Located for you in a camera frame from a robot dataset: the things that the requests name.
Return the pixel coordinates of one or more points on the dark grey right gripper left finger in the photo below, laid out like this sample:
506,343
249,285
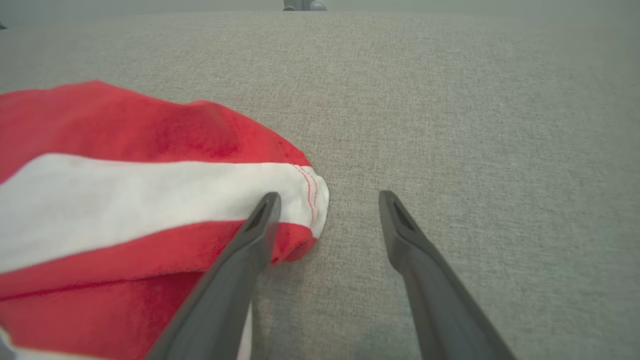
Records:
225,300

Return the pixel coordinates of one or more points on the red t-shirt with white trim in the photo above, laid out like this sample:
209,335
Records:
125,125

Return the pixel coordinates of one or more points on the grey metal stand foot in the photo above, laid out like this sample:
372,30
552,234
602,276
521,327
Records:
305,5

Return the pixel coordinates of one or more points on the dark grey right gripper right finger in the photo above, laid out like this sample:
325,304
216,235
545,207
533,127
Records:
440,310

